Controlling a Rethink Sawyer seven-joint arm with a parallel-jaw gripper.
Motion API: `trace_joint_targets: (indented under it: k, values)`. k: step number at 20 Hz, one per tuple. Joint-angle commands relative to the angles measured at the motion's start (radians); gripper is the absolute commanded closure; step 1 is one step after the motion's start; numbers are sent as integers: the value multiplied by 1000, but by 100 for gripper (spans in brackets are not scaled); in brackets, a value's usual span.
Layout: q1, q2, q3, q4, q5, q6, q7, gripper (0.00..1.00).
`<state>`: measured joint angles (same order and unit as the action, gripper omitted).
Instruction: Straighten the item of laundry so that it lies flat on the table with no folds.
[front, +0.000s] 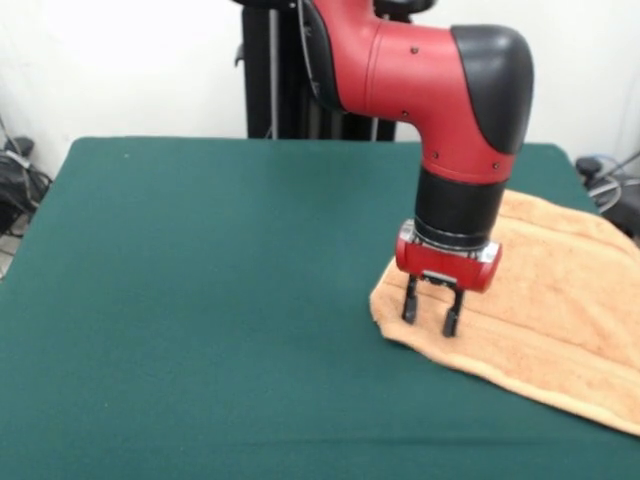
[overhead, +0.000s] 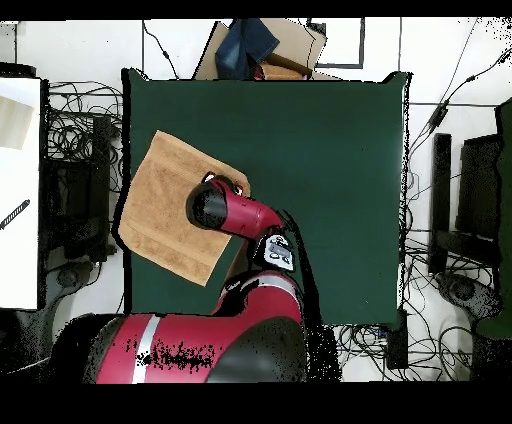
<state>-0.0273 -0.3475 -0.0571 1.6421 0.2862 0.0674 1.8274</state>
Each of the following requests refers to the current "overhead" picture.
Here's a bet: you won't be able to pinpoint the orange terry towel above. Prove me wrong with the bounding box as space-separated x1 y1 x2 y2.
117 129 252 288

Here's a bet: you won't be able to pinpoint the dark green table cloth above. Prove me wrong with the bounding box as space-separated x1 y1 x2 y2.
121 68 412 330

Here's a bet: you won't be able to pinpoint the brown folded towel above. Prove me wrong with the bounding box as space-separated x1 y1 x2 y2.
253 51 314 82

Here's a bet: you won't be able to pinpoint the blue jeans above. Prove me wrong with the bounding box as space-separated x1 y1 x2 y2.
214 17 281 81

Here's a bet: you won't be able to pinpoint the brown cardboard box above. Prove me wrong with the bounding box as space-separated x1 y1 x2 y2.
192 17 344 82

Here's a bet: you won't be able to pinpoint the black striped bar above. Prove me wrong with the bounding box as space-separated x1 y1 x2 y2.
0 198 32 232

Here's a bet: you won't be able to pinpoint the white table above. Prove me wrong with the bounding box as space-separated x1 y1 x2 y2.
0 77 42 310

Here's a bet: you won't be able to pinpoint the beige box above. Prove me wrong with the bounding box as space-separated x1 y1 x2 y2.
0 95 34 152

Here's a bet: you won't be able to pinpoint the black box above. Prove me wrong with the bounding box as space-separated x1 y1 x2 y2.
384 309 410 370

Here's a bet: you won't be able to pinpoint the black metal stand frame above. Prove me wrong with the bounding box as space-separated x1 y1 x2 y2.
40 114 118 266
428 132 502 278

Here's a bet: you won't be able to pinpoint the thin black cable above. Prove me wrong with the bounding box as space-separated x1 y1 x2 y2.
142 19 180 80

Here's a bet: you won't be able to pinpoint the black cable tangle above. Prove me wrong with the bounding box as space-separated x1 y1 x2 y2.
335 229 498 382
43 79 124 194

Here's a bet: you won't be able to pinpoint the black cable with adapter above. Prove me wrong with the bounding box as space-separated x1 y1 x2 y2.
402 17 512 169

